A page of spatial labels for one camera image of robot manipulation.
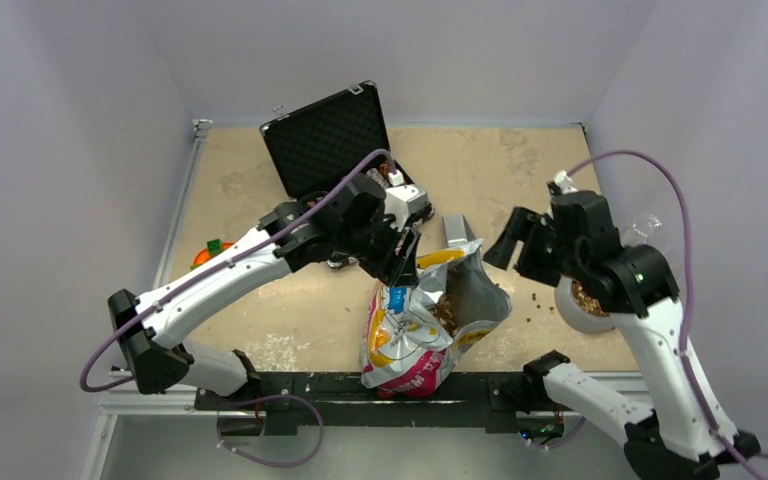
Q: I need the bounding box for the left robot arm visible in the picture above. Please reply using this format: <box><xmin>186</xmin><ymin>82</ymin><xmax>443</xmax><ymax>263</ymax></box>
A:
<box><xmin>108</xmin><ymin>174</ymin><xmax>430</xmax><ymax>409</ymax></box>

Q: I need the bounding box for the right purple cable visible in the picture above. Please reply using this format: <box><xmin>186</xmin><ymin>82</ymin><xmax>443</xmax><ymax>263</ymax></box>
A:
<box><xmin>529</xmin><ymin>150</ymin><xmax>768</xmax><ymax>480</ymax></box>

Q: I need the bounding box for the clear water bottle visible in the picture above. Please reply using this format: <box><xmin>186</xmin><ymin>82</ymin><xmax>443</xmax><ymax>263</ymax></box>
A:
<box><xmin>621</xmin><ymin>213</ymin><xmax>664</xmax><ymax>248</ymax></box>

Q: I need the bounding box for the orange green toy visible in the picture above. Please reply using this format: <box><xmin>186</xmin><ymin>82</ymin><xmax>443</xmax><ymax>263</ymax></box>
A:
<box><xmin>191</xmin><ymin>239</ymin><xmax>234</xmax><ymax>270</ymax></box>

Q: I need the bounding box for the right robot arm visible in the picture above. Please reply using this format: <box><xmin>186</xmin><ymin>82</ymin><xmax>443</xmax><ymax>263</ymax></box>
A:
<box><xmin>484</xmin><ymin>191</ymin><xmax>761</xmax><ymax>479</ymax></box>

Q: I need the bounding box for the aluminium frame rail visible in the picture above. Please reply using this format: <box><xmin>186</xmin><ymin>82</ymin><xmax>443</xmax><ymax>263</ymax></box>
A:
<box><xmin>79</xmin><ymin>119</ymin><xmax>214</xmax><ymax>480</ymax></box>

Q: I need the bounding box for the black poker chip case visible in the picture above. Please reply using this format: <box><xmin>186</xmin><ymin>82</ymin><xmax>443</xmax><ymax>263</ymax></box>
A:
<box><xmin>259</xmin><ymin>81</ymin><xmax>417</xmax><ymax>271</ymax></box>

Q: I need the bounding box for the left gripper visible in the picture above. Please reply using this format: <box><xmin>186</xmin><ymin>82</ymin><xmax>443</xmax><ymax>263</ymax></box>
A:
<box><xmin>335</xmin><ymin>207</ymin><xmax>420</xmax><ymax>287</ymax></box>

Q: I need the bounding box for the grey metal scoop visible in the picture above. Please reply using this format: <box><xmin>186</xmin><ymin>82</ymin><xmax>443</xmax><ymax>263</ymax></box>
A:
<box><xmin>442</xmin><ymin>214</ymin><xmax>477</xmax><ymax>248</ymax></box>

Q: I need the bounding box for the grey double pet bowl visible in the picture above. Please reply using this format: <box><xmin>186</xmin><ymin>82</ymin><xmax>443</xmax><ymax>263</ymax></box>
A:
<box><xmin>554</xmin><ymin>277</ymin><xmax>614</xmax><ymax>335</ymax></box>

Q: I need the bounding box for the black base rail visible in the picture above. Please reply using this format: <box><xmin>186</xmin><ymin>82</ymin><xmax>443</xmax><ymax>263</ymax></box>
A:
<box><xmin>194</xmin><ymin>372</ymin><xmax>577</xmax><ymax>443</ymax></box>

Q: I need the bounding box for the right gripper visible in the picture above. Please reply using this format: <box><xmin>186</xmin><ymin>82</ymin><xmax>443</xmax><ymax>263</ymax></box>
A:
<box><xmin>480</xmin><ymin>204</ymin><xmax>581</xmax><ymax>285</ymax></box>

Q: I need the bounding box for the pet food bag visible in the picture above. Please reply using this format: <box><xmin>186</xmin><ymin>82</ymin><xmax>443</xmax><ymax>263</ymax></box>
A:
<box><xmin>360</xmin><ymin>239</ymin><xmax>512</xmax><ymax>398</ymax></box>

